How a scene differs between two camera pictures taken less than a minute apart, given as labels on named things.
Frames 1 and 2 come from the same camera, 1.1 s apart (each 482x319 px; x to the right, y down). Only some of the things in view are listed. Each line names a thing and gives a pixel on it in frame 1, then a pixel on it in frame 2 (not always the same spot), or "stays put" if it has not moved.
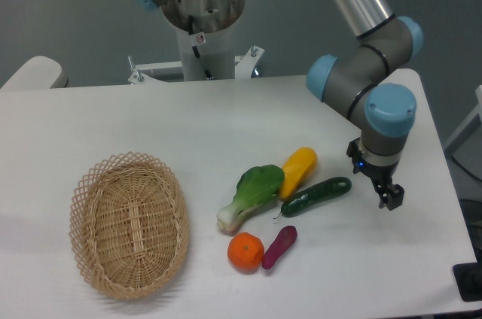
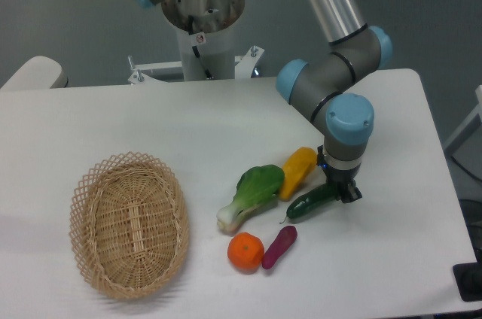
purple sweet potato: [281, 244] stays put
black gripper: [381, 171] -> [352, 192]
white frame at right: [471, 128] stays put
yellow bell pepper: [298, 167] stays put
